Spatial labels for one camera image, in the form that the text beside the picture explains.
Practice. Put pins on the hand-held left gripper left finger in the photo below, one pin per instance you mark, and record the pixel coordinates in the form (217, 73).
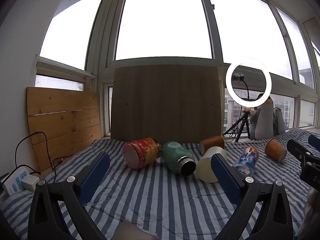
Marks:
(95, 177)

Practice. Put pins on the light pine wood board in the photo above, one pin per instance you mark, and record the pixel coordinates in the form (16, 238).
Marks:
(62, 122)

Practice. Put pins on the cream white cup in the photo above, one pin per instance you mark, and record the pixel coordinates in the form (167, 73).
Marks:
(206, 166)

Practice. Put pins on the blue white striped blanket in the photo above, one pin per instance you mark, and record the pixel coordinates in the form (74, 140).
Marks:
(150, 192)

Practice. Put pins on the person's right forearm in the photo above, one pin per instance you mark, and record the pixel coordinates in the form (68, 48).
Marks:
(312, 212)

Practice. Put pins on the black tripod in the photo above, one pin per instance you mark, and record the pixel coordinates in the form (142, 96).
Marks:
(246, 121)

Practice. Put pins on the dark wooden board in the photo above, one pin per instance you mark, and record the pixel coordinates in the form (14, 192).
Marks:
(166, 105)

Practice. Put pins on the white window frame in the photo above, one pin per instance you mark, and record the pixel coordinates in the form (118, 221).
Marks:
(100, 42)

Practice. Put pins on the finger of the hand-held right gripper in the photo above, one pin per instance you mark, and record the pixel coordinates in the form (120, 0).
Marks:
(298, 151)
(314, 142)

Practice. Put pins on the black gooseneck phone holder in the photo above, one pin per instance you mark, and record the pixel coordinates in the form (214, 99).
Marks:
(238, 76)

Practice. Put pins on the small grey penguin plush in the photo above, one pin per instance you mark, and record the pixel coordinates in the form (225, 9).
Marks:
(278, 123)

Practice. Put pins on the blue plastic bottle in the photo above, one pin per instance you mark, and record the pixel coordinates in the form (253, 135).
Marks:
(246, 161)

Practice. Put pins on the white power strip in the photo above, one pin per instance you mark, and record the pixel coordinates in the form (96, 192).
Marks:
(12, 183)

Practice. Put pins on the white charger plug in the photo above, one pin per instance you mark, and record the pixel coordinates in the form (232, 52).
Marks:
(30, 182)

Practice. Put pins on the red orange round can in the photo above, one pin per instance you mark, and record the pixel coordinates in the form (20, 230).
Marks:
(140, 153)

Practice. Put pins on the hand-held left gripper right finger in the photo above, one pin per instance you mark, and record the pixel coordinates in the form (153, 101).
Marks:
(225, 180)

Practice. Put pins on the large grey penguin plush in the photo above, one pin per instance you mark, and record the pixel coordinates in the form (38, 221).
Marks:
(263, 120)

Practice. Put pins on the green thermos bottle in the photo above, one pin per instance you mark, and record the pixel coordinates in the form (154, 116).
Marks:
(177, 156)

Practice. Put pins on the brown paper cup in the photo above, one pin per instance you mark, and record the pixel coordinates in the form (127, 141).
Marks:
(274, 149)
(212, 143)

